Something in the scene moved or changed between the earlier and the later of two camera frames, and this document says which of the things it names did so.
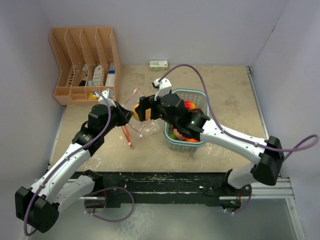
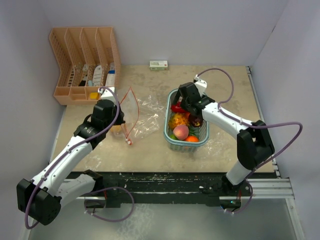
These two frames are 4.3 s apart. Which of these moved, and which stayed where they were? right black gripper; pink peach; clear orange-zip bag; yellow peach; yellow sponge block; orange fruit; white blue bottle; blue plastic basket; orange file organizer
Moved: clear orange-zip bag; yellow peach; right black gripper
Stayed: orange fruit; yellow sponge block; orange file organizer; white blue bottle; pink peach; blue plastic basket
